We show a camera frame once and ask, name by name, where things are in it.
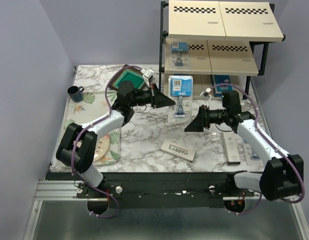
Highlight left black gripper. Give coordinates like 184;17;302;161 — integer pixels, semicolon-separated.
128;83;176;109

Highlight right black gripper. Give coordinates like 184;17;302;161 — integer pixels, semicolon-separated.
184;104;229;132

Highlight blister razor pack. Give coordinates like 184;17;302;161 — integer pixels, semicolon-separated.
242;139;264;167
169;41;191;71
168;75;193;123

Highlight blue Harry's razor box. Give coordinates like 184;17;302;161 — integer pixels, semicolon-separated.
211;75;233;98

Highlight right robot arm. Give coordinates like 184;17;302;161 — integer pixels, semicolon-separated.
184;90;305;203

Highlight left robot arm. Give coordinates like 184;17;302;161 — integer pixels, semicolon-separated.
56;81;176;198

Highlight bottom left beige shelf board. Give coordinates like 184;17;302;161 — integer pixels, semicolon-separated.
161;73;203;100

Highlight middle left beige shelf board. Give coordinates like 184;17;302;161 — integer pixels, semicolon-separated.
164;38;212;75

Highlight middle right beige shelf board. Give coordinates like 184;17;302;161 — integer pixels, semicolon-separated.
207;40;259;76

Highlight white Harry's box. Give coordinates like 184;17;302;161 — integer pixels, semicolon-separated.
160;140;196;162

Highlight square green ceramic plate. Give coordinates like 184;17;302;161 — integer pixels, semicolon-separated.
106;64;146;91

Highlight tall white slim box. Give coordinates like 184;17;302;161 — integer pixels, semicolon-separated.
221;131;241;165

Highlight floral leaf serving tray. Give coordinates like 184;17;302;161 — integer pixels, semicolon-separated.
59;90;120;167

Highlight pink cream round plate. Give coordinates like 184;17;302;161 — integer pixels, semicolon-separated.
93;134;110;164

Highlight dark blue mug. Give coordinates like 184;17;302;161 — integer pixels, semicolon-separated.
67;85;85;103

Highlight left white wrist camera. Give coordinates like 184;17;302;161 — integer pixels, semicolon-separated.
140;68;155;81

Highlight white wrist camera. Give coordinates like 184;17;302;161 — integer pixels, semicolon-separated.
140;68;155;81
200;88;212;108

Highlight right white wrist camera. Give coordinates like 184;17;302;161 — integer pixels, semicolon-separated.
200;88;212;108

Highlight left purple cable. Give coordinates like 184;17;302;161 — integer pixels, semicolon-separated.
70;65;147;220

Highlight purple cable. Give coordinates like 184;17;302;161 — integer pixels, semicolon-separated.
210;83;307;216
70;65;147;220

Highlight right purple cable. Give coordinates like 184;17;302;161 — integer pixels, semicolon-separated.
210;83;307;216

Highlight aluminium rail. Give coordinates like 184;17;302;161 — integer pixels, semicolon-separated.
34;177;302;201

